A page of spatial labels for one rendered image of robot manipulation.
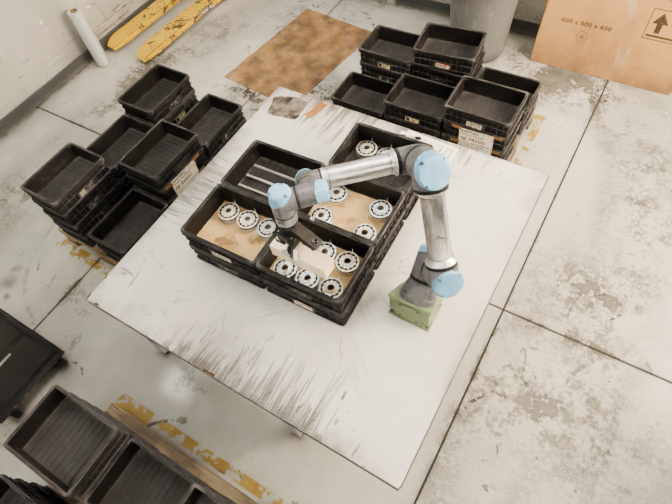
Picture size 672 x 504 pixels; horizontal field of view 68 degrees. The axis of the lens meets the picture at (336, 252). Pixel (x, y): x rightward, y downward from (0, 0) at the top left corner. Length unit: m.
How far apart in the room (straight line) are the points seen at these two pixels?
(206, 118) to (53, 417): 2.02
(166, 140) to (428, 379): 2.19
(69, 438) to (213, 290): 0.88
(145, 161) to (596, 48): 3.24
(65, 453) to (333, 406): 1.19
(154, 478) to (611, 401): 2.19
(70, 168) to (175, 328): 1.55
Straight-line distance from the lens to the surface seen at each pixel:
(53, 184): 3.48
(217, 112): 3.60
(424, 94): 3.48
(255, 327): 2.19
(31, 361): 3.14
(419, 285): 1.96
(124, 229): 3.32
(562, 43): 4.38
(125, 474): 2.54
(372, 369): 2.04
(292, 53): 4.59
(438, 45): 3.68
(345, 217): 2.24
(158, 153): 3.31
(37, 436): 2.67
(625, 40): 4.33
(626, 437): 2.92
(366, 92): 3.69
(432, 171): 1.63
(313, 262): 1.80
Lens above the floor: 2.63
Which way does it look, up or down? 57 degrees down
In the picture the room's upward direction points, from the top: 10 degrees counter-clockwise
